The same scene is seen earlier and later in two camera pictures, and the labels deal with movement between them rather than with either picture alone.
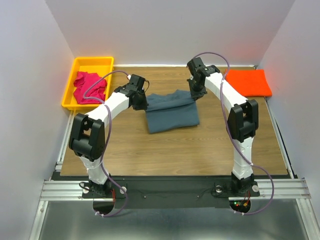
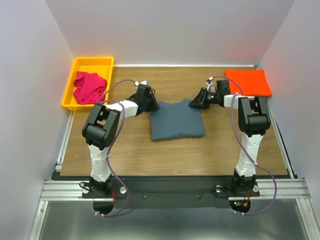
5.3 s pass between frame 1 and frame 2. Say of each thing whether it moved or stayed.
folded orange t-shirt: stayed
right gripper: moved
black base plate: stayed
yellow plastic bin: stayed
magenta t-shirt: stayed
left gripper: moved
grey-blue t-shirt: moved
